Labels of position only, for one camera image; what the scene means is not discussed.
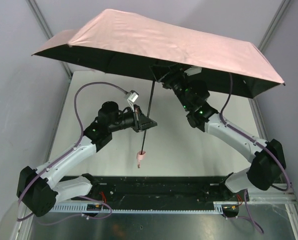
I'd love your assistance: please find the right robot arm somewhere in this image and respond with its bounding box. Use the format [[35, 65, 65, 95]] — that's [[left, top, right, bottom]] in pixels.
[[150, 63, 291, 199]]

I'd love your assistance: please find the right aluminium frame post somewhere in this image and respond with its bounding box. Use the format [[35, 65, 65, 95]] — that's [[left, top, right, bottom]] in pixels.
[[258, 0, 294, 53]]

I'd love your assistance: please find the grey cable duct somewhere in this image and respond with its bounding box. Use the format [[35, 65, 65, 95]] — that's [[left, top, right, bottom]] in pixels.
[[49, 201, 240, 215]]

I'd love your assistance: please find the aluminium frame post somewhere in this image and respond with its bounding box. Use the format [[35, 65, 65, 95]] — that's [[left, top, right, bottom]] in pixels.
[[258, 0, 294, 53], [25, 0, 73, 79]]

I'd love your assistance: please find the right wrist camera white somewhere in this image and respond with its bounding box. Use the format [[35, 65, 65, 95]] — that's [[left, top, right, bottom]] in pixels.
[[184, 66, 202, 76]]

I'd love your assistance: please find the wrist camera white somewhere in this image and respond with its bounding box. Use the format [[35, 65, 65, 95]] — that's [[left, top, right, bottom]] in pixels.
[[126, 90, 139, 111], [184, 66, 202, 76]]

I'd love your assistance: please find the left aluminium frame post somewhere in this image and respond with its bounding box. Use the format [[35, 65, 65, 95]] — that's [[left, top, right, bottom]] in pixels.
[[25, 0, 73, 79]]

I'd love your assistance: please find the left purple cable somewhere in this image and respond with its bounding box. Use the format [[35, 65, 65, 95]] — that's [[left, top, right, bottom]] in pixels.
[[15, 81, 129, 222]]

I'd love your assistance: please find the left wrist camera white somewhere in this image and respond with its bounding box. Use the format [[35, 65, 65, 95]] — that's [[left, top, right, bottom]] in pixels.
[[126, 90, 139, 111]]

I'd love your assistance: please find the pink folding umbrella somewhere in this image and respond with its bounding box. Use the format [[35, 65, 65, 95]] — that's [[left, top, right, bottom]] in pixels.
[[30, 8, 287, 169]]

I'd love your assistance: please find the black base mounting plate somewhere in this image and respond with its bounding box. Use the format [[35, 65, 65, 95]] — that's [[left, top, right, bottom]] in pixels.
[[71, 175, 251, 211]]

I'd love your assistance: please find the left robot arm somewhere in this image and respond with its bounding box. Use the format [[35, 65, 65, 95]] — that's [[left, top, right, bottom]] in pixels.
[[16, 101, 157, 217]]

